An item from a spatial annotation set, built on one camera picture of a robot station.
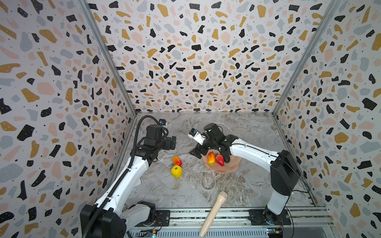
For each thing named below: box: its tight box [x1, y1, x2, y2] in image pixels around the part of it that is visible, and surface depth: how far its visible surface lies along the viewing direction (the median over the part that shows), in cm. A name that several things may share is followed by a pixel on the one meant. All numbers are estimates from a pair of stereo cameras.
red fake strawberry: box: [215, 154, 225, 167], surface depth 93 cm
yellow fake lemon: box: [171, 164, 184, 179], surface depth 87 cm
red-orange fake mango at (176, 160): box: [172, 155, 183, 167], surface depth 93 cm
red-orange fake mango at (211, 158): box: [207, 151, 216, 165], surface depth 93 cm
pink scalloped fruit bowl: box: [201, 149, 243, 174], surface depth 92 cm
